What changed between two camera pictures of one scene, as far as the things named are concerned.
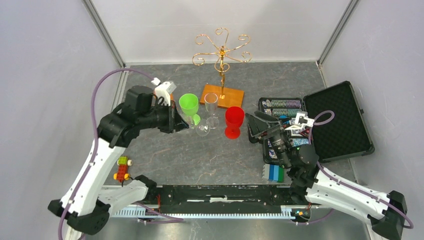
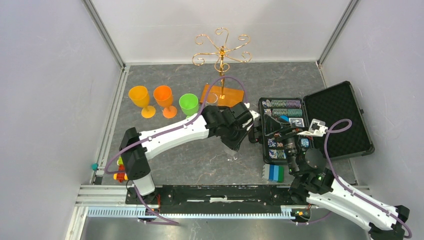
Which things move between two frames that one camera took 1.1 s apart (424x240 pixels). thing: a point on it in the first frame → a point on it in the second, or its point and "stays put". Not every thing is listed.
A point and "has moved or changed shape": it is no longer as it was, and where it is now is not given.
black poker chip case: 340,130 stays put
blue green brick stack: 273,172 stays put
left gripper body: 162,117 → 232,139
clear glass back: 203,128 has moved or changed shape
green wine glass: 189,104 stays put
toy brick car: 123,162 stays put
